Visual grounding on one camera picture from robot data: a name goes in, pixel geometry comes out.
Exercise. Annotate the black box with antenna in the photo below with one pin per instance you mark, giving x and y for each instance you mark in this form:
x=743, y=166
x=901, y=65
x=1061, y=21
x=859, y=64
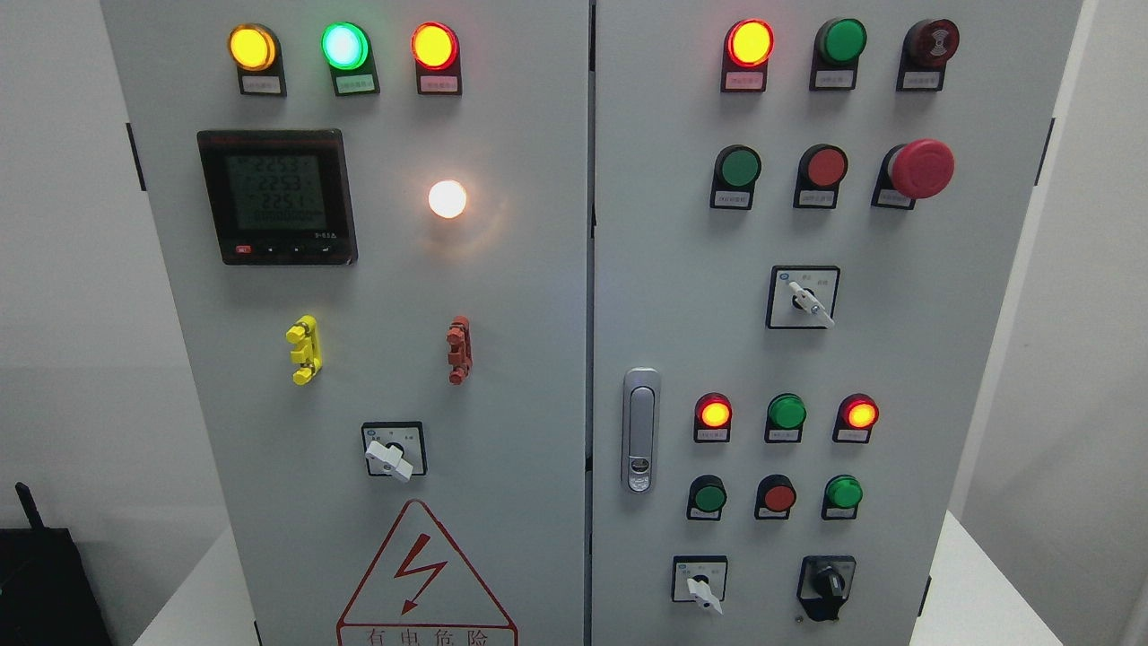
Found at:
x=47, y=597

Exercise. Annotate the red emergency stop button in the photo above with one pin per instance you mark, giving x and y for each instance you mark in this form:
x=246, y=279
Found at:
x=911, y=172

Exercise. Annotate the green indicator middle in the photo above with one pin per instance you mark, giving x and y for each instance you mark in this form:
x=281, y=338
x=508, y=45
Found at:
x=785, y=419

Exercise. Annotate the white selector switch lower right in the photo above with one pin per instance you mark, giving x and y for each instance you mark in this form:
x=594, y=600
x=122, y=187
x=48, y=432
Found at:
x=701, y=580

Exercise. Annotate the white selector switch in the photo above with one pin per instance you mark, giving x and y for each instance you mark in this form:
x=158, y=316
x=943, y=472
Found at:
x=802, y=296
x=701, y=580

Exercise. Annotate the white selector switch upper right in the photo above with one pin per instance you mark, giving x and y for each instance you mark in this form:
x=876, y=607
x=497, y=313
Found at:
x=802, y=296

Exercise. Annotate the red lit indicator middle left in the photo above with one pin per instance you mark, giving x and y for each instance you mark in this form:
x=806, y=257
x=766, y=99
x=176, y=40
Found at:
x=713, y=419

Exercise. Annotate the green lit indicator light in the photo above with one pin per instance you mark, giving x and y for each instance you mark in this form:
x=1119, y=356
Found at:
x=346, y=48

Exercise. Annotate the red terminal connector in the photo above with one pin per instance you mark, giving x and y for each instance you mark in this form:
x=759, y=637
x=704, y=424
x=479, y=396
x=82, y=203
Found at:
x=460, y=356

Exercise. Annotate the grey right cabinet door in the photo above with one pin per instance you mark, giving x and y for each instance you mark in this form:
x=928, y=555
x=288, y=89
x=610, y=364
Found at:
x=683, y=288

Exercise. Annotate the green indicator top right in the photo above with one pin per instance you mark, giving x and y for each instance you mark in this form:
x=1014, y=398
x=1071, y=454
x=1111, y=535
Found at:
x=838, y=45

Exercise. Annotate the white selector switch left door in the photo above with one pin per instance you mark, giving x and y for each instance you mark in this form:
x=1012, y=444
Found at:
x=394, y=449

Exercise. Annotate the green push button upper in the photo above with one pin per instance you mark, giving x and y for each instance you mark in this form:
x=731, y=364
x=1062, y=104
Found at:
x=736, y=169

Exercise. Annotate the black digital power meter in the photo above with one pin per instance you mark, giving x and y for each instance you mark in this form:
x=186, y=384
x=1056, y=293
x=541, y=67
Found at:
x=279, y=196

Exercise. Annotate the red push button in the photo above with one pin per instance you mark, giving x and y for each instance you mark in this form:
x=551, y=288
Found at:
x=775, y=498
x=820, y=172

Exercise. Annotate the dark red buzzer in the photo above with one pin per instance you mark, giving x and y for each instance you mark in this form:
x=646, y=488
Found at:
x=926, y=49

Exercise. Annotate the red lit indicator light left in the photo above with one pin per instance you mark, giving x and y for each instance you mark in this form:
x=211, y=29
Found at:
x=436, y=56

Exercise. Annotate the green push button lower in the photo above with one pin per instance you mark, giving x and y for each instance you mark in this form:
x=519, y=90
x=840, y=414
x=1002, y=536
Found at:
x=706, y=498

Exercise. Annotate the red indicator middle right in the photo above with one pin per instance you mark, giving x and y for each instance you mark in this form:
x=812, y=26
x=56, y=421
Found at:
x=857, y=415

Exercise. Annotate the green push button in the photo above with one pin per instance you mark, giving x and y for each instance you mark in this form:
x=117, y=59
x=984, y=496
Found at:
x=706, y=498
x=736, y=169

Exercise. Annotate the red electric warning sign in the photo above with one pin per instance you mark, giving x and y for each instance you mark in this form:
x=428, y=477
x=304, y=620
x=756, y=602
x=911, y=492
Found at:
x=420, y=589

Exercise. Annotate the grey left cabinet door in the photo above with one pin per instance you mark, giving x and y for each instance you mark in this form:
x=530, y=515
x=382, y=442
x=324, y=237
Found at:
x=506, y=449

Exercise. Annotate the grey cabinet door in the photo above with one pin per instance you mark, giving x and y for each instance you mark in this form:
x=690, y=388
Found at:
x=683, y=288
x=506, y=449

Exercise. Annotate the red push button lower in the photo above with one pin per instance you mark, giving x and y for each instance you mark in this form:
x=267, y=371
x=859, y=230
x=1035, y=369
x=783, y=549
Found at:
x=775, y=498

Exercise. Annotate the red lit indicator top right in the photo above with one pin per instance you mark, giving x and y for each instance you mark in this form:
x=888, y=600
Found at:
x=746, y=53

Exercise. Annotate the white lit indicator lamp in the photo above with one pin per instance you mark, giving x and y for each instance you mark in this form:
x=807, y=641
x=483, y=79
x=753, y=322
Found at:
x=447, y=198

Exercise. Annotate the black rotary knob switch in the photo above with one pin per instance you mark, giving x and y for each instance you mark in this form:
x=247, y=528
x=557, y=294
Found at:
x=824, y=585

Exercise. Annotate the yellow terminal connector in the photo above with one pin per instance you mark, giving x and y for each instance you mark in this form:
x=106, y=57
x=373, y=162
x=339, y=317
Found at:
x=306, y=350

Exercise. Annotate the yellow indicator light top left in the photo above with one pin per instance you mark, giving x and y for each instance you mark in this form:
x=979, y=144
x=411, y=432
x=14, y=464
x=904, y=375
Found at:
x=257, y=55

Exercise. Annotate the green indicator lower right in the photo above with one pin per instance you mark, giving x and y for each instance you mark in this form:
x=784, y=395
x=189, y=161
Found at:
x=841, y=498

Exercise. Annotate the red push button upper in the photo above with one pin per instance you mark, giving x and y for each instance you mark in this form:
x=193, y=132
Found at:
x=820, y=172

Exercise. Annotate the silver door latch handle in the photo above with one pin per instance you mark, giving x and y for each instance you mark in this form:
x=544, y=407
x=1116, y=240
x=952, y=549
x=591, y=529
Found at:
x=640, y=414

